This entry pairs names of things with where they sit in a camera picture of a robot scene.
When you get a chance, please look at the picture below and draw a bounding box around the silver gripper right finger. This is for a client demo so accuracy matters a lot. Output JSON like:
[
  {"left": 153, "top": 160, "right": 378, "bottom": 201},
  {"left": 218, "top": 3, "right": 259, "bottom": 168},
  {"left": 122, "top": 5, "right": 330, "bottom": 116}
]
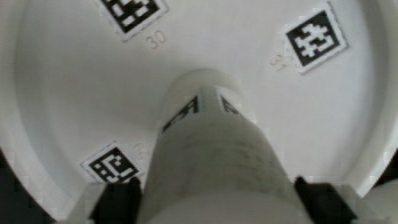
[{"left": 291, "top": 175, "right": 380, "bottom": 224}]

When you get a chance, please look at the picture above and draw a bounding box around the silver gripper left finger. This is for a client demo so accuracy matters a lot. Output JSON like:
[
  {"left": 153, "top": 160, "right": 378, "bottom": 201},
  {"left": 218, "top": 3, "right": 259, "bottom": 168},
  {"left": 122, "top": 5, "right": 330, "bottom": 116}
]
[{"left": 69, "top": 177, "right": 142, "bottom": 224}]

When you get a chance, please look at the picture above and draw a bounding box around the white table leg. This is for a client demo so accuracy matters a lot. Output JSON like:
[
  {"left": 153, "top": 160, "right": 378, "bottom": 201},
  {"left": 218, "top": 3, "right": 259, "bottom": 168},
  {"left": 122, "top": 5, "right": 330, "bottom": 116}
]
[{"left": 137, "top": 69, "right": 313, "bottom": 224}]

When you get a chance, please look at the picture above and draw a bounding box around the white round table top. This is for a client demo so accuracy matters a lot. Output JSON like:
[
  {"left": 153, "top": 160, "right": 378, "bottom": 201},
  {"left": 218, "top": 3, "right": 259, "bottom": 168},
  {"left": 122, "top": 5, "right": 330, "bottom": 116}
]
[{"left": 0, "top": 0, "right": 398, "bottom": 224}]

